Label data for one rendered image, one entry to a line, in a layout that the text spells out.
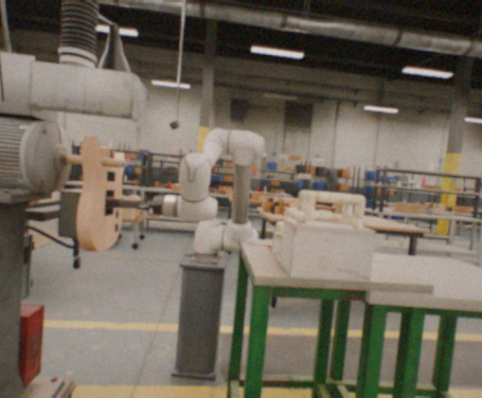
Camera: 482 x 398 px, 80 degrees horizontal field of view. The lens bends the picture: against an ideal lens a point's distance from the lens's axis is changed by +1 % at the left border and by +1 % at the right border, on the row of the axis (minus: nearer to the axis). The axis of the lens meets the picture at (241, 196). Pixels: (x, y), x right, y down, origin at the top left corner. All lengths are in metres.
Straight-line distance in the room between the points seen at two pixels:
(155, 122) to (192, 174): 11.51
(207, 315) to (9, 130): 1.35
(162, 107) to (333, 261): 11.88
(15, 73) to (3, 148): 0.25
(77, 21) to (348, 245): 1.10
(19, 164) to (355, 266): 1.12
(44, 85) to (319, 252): 0.99
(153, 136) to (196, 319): 10.91
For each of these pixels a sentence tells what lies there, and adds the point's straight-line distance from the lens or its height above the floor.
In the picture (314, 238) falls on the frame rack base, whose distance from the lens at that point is 0.96.
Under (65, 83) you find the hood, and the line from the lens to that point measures 1.08.
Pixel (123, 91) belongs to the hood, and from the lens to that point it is 1.01.
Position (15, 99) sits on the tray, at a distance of 1.23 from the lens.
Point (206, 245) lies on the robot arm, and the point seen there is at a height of 0.81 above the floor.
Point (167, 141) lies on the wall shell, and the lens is 12.33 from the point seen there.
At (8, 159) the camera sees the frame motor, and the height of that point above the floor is 1.23.
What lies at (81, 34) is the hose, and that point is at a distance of 1.14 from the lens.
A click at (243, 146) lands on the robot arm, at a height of 1.41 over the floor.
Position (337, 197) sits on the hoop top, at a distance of 0.98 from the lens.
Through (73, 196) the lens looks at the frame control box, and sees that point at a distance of 1.42.
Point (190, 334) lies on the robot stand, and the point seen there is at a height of 0.27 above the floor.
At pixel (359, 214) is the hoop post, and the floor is 1.15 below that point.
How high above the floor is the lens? 1.23
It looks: 3 degrees down
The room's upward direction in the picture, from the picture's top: 5 degrees clockwise
